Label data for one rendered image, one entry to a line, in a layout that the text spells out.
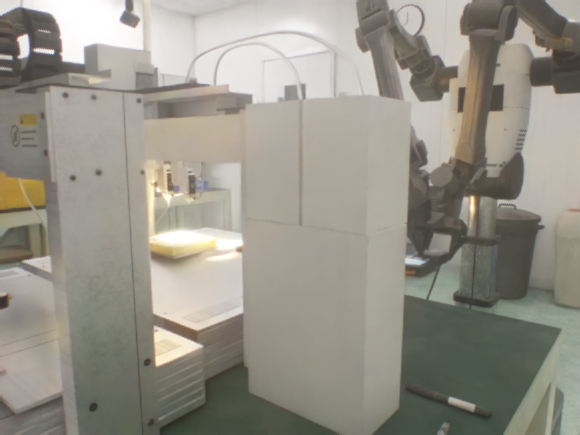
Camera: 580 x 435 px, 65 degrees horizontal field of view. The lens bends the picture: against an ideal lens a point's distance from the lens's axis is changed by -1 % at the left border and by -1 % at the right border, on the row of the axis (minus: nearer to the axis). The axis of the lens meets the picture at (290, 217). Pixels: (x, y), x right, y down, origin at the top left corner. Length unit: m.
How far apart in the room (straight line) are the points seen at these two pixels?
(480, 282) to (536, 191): 2.55
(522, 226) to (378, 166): 3.15
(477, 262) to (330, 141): 1.12
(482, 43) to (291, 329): 0.76
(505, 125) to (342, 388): 1.08
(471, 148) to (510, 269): 2.61
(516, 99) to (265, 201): 1.04
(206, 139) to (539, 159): 3.51
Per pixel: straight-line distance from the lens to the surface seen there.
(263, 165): 0.69
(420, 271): 1.05
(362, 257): 0.61
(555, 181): 4.14
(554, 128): 4.14
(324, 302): 0.66
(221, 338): 0.85
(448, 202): 1.20
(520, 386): 0.92
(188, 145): 0.92
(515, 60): 1.66
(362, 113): 0.59
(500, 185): 1.58
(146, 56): 1.37
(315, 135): 0.63
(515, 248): 3.75
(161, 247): 1.28
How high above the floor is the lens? 1.16
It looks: 9 degrees down
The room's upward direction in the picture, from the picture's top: straight up
